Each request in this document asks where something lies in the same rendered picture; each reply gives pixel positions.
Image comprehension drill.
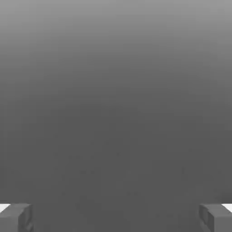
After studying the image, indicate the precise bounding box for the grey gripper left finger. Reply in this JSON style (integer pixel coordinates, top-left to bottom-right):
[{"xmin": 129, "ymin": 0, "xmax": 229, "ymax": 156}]
[{"xmin": 0, "ymin": 203, "xmax": 34, "ymax": 232}]

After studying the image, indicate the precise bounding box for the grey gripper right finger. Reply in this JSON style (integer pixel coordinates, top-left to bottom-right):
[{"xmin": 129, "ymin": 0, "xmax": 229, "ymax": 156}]
[{"xmin": 198, "ymin": 203, "xmax": 232, "ymax": 232}]

